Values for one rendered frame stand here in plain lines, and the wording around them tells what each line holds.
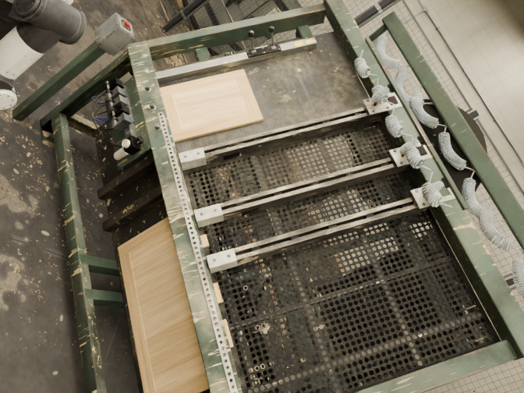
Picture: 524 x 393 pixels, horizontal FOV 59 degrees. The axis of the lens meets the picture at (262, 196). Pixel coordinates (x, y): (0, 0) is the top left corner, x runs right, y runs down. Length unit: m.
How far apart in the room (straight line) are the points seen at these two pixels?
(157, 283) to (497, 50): 6.11
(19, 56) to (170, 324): 1.50
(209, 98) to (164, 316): 1.18
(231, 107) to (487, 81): 5.31
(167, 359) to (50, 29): 1.63
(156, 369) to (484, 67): 6.21
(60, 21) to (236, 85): 1.49
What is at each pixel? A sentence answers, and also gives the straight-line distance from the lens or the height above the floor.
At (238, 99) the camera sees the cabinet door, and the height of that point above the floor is 1.22.
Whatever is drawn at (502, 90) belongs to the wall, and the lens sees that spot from 7.35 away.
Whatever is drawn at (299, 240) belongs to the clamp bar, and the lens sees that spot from 2.10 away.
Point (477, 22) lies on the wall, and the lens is 7.70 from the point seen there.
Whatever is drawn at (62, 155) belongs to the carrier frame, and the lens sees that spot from 2.99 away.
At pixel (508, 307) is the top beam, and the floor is 1.90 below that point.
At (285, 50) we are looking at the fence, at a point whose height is 1.54.
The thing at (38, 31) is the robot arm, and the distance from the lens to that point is 1.34.
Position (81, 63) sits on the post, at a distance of 2.87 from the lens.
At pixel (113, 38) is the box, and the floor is 0.85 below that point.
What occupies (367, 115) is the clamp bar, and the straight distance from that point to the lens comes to 2.52.
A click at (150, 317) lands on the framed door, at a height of 0.38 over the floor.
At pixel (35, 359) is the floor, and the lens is 2.50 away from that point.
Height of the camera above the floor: 1.94
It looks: 20 degrees down
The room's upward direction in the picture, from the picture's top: 60 degrees clockwise
